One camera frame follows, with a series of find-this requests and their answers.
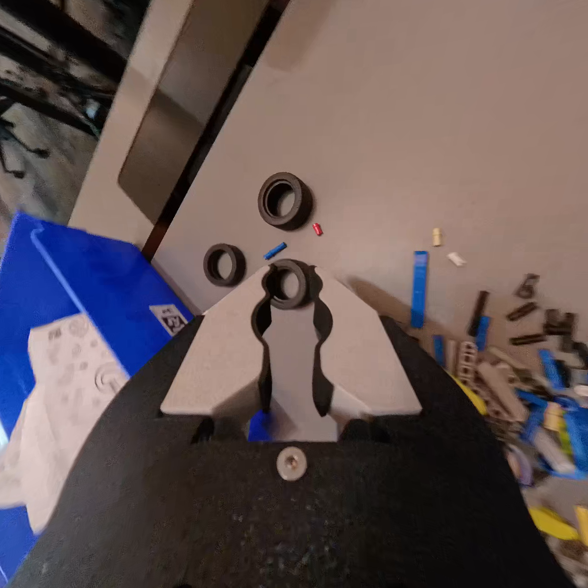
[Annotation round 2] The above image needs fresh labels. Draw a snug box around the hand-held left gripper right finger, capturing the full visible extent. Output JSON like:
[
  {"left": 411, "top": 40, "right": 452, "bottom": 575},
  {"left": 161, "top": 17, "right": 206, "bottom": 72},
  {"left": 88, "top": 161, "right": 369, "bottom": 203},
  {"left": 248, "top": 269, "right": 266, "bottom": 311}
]
[{"left": 309, "top": 265, "right": 422, "bottom": 442}]

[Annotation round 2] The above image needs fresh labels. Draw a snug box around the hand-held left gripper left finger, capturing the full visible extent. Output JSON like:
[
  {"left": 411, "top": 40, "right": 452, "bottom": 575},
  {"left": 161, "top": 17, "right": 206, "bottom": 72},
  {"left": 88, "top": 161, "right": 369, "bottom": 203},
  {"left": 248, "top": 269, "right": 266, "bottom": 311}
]
[{"left": 160, "top": 265, "right": 276, "bottom": 442}]

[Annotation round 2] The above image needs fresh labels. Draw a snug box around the black rubber tire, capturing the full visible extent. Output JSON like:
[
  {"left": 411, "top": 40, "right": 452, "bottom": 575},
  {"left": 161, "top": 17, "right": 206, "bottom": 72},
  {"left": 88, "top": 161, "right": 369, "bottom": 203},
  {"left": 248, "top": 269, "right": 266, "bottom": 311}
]
[
  {"left": 266, "top": 258, "right": 312, "bottom": 310},
  {"left": 257, "top": 172, "right": 315, "bottom": 231},
  {"left": 203, "top": 243, "right": 246, "bottom": 287}
]

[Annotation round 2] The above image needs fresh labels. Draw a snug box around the pile of lego pieces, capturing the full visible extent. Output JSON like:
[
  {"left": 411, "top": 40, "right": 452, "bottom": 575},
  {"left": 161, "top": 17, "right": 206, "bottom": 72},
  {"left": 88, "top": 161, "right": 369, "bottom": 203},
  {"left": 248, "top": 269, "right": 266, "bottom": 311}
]
[{"left": 409, "top": 250, "right": 588, "bottom": 579}]

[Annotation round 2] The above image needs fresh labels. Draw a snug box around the labelled blue storage bin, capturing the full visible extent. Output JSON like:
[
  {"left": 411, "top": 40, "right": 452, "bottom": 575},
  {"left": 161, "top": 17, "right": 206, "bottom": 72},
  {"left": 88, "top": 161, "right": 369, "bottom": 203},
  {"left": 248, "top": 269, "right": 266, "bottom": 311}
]
[{"left": 0, "top": 210, "right": 194, "bottom": 588}]

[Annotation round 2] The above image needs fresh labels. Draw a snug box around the open instruction booklet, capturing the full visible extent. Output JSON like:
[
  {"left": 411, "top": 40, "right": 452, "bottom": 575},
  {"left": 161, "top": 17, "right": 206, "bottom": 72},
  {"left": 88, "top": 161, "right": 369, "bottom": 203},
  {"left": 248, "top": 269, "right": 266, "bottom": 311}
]
[{"left": 0, "top": 312, "right": 132, "bottom": 536}]

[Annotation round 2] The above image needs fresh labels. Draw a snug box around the dark metal frame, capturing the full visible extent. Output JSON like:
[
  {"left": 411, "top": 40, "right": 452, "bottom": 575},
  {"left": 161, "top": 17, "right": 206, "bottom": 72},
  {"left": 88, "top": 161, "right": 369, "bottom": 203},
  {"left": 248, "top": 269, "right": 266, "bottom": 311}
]
[{"left": 0, "top": 0, "right": 152, "bottom": 180}]

